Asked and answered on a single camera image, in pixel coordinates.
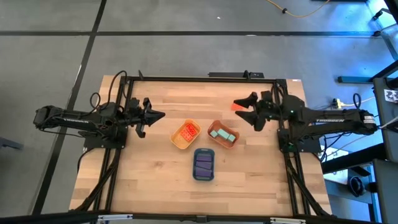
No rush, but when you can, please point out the yellow power plug with cord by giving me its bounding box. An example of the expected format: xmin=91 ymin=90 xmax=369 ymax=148
xmin=331 ymin=96 xmax=377 ymax=110

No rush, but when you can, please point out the black metal beam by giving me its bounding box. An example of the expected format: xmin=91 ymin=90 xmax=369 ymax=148
xmin=321 ymin=143 xmax=388 ymax=174

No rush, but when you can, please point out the silver metal bracket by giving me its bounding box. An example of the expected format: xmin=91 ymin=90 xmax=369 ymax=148
xmin=269 ymin=217 xmax=307 ymax=224
xmin=97 ymin=213 xmax=134 ymax=223

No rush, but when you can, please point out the yellow plastic tray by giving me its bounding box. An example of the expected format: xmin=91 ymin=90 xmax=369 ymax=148
xmin=170 ymin=118 xmax=202 ymax=151

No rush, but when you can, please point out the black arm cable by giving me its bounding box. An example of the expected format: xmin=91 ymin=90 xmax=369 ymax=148
xmin=351 ymin=92 xmax=362 ymax=110
xmin=89 ymin=70 xmax=129 ymax=110

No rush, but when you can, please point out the metal cart frame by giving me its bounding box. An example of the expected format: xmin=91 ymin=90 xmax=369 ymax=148
xmin=366 ymin=0 xmax=398 ymax=62

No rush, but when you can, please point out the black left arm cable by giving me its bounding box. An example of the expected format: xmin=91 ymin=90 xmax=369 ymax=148
xmin=89 ymin=70 xmax=129 ymax=110

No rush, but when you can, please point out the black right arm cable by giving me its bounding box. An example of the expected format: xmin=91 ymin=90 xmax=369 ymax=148
xmin=351 ymin=92 xmax=362 ymax=110

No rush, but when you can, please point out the yellow floor cable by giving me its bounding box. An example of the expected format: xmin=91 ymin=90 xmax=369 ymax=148
xmin=266 ymin=0 xmax=331 ymax=19

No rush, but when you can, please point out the blue metal floor beam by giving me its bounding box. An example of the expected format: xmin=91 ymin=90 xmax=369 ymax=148
xmin=337 ymin=75 xmax=376 ymax=84

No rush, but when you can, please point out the black and white tag marker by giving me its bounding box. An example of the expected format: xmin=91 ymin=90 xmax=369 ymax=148
xmin=384 ymin=89 xmax=398 ymax=104

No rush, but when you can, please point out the black aluminium table frame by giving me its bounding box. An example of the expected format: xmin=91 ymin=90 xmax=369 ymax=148
xmin=70 ymin=75 xmax=332 ymax=218

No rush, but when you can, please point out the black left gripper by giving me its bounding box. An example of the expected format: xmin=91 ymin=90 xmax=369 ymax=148
xmin=126 ymin=97 xmax=166 ymax=139

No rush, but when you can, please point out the black cable bundle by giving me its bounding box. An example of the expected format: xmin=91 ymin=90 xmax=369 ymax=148
xmin=74 ymin=147 xmax=123 ymax=212
xmin=284 ymin=152 xmax=331 ymax=217

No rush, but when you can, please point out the dark grey panel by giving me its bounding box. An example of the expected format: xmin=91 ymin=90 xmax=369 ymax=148
xmin=372 ymin=158 xmax=398 ymax=224

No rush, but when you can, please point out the black table-level camera bar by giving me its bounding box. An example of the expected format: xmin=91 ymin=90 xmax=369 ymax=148
xmin=208 ymin=70 xmax=265 ymax=79

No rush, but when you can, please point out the orange plastic tray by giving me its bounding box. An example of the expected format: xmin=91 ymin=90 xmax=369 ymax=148
xmin=207 ymin=120 xmax=241 ymax=149

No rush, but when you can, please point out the grey chair leg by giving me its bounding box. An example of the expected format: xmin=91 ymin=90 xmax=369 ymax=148
xmin=0 ymin=136 xmax=24 ymax=152

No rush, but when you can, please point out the blue plastic tray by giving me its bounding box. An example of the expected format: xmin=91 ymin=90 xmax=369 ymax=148
xmin=192 ymin=147 xmax=216 ymax=182

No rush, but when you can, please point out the black round device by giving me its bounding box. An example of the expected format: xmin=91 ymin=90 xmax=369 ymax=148
xmin=348 ymin=175 xmax=365 ymax=197

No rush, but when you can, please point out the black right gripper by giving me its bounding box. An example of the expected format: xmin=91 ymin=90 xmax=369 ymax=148
xmin=233 ymin=90 xmax=282 ymax=132

